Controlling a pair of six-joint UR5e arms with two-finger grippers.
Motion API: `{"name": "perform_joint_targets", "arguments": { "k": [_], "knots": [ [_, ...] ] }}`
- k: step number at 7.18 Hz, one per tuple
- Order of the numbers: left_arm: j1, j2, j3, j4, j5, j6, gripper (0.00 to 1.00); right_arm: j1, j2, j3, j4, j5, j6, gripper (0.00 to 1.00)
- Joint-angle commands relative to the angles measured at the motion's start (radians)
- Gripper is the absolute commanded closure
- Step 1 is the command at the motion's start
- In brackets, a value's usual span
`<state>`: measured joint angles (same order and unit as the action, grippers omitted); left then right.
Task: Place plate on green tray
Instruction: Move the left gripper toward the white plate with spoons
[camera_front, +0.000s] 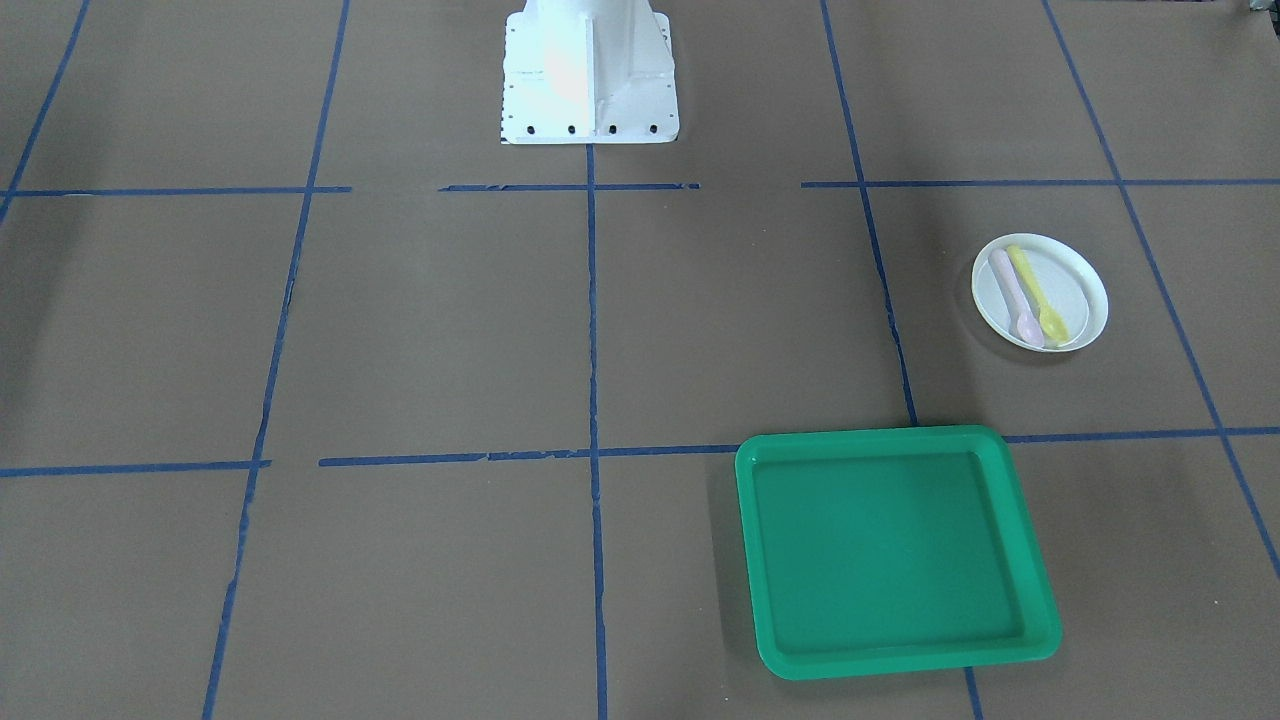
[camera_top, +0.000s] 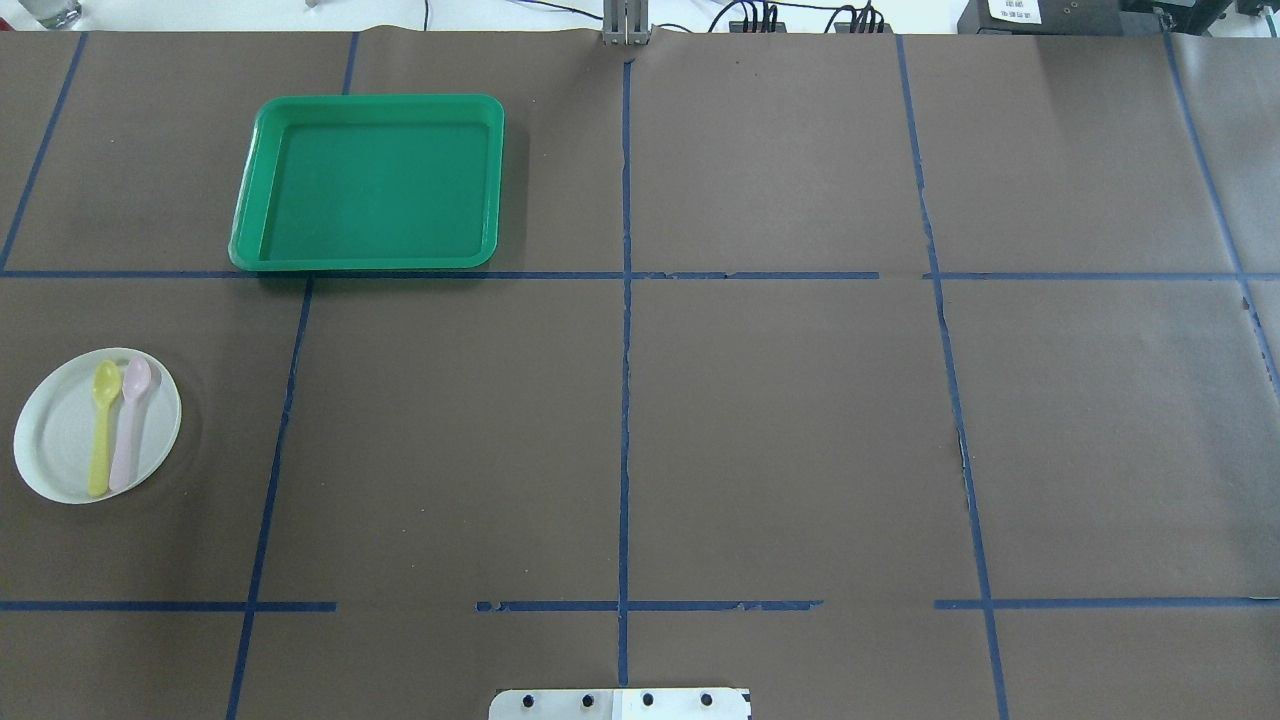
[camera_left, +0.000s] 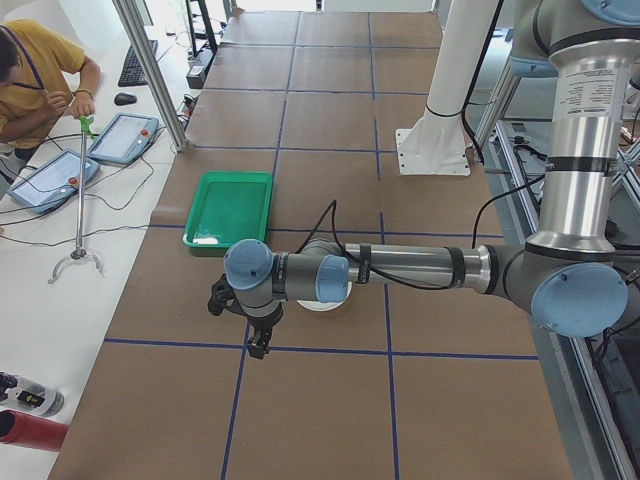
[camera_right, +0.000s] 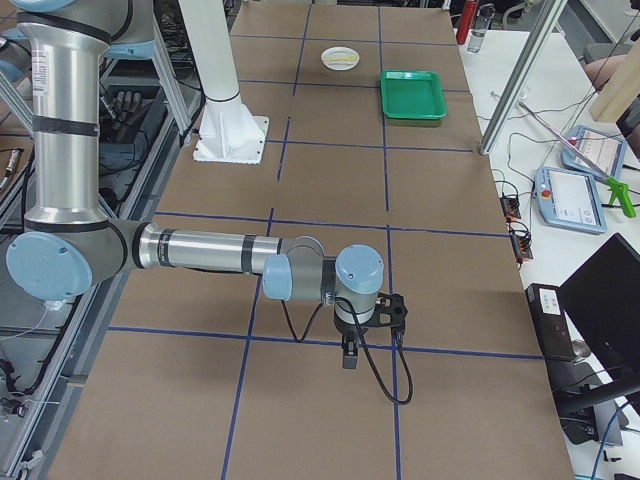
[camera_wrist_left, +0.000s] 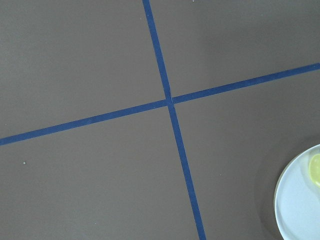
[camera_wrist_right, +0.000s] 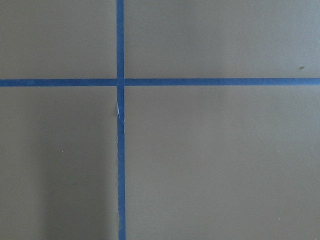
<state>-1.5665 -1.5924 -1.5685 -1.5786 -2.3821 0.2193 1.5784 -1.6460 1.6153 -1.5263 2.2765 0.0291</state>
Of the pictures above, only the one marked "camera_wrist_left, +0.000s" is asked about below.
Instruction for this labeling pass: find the white round plate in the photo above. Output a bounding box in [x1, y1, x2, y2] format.
[273, 145, 320, 240]

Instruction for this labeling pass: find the yellow plastic spoon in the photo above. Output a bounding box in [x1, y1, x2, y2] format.
[308, 153, 320, 188]

